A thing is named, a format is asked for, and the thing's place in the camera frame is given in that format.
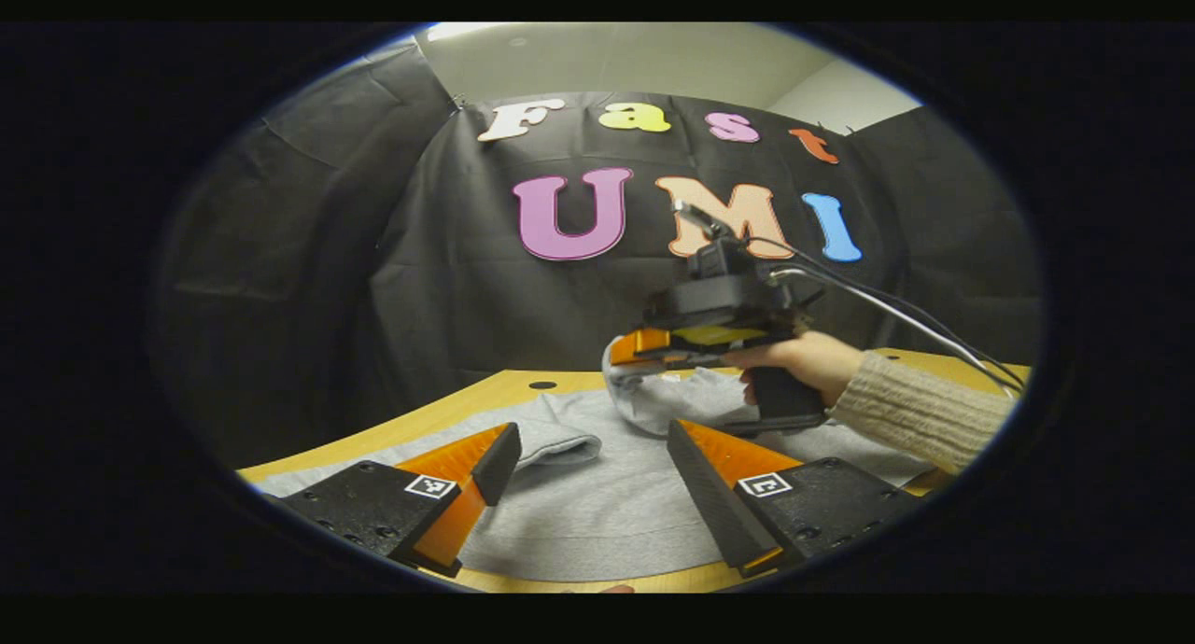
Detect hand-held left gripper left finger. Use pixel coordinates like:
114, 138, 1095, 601
266, 422, 523, 578

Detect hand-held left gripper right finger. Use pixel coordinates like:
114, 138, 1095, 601
667, 418, 925, 578

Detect grey sweatshirt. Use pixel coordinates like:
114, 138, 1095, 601
254, 336, 935, 584

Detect black backdrop cloth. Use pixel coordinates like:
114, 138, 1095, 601
149, 42, 1042, 468

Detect black cable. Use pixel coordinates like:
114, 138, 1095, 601
742, 236, 1028, 389

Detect grey cable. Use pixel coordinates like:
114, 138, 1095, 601
767, 266, 1024, 399

